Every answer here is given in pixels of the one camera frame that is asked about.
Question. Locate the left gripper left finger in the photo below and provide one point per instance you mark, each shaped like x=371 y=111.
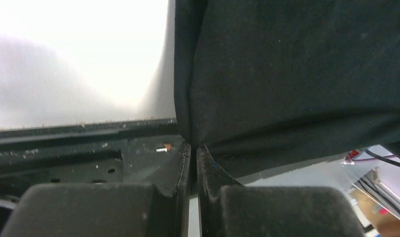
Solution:
x=156 y=207

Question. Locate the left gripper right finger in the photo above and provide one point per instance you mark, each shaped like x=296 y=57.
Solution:
x=229 y=209

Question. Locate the black t-shirt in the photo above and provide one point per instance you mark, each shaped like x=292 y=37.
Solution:
x=264 y=83

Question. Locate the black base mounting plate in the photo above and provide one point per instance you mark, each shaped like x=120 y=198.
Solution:
x=87 y=153

